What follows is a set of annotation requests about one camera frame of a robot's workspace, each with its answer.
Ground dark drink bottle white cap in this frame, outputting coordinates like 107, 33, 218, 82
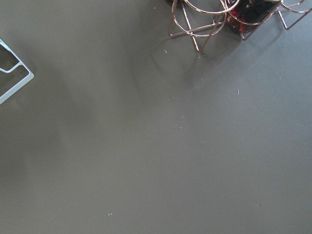
228, 0, 282, 34

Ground copper wire bottle rack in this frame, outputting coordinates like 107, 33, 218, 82
167, 0, 312, 52

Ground white wire cup rack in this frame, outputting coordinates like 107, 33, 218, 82
0, 39, 34, 104

